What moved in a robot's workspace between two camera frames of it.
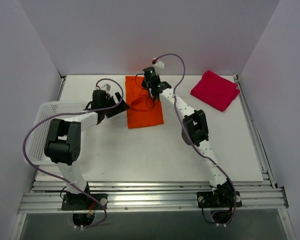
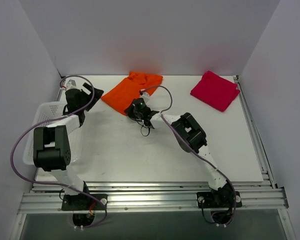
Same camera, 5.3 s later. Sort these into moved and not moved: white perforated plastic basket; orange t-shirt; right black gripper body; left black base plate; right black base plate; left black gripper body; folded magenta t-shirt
Moved: left black gripper body; right black gripper body; orange t-shirt
Not moved: left black base plate; right black base plate; white perforated plastic basket; folded magenta t-shirt
